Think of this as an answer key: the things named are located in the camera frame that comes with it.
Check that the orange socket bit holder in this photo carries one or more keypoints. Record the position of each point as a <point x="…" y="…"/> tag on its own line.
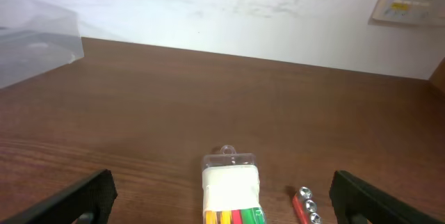
<point x="305" y="208"/>

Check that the white wall control panel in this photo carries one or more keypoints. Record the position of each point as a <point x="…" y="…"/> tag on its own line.
<point x="413" y="12"/>

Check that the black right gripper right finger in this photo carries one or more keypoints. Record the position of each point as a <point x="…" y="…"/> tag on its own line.
<point x="357" y="202"/>

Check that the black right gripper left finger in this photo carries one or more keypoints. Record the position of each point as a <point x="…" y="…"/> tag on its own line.
<point x="89" y="200"/>

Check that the clear plastic container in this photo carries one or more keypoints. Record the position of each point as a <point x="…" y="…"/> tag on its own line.
<point x="36" y="37"/>

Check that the marker pack clear case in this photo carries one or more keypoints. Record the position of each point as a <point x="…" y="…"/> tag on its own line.
<point x="231" y="186"/>

